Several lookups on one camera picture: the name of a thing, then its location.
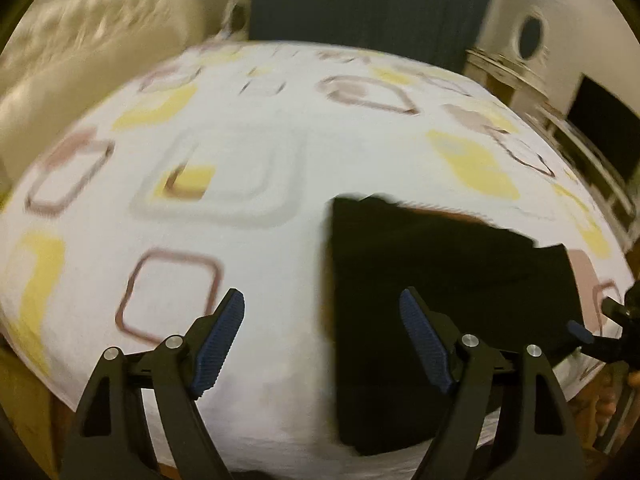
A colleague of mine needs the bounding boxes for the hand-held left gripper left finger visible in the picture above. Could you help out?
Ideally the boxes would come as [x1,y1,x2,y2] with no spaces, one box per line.
[60,287,247,480]

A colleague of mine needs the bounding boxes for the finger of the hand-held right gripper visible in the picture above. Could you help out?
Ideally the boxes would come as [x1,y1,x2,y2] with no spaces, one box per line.
[566,320,613,358]
[600,296,630,328]

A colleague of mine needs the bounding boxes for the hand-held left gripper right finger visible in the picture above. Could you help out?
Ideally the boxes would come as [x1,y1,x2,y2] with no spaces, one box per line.
[398,287,586,480]

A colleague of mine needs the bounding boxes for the black pants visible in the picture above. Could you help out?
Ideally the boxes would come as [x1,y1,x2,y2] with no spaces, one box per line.
[320,192,588,458]

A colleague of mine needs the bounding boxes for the white patterned bed sheet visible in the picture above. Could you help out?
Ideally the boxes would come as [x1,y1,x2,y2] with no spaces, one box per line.
[0,40,638,476]

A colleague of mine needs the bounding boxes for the white low cabinet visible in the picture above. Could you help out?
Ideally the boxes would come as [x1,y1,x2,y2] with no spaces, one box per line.
[532,100,640,231]

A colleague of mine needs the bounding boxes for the black flat screen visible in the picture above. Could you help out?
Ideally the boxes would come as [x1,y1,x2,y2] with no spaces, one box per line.
[565,75,640,183]

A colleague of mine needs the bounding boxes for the white dressing table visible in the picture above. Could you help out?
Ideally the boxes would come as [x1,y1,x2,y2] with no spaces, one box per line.
[465,47,546,111]

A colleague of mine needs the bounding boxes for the white oval vanity mirror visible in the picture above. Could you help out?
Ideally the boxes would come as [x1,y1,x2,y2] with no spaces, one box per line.
[510,7,551,61]

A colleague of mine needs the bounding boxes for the cream tufted headboard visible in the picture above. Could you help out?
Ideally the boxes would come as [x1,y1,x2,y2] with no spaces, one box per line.
[0,0,206,181]

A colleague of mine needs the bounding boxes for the small desk fan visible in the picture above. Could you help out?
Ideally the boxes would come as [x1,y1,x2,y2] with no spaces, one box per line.
[222,0,248,36]

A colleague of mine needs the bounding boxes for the dark green curtain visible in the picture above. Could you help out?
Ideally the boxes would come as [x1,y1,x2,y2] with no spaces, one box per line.
[250,0,501,68]

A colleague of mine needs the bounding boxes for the wooden bed frame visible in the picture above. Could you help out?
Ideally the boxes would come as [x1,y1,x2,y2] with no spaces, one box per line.
[0,345,66,480]

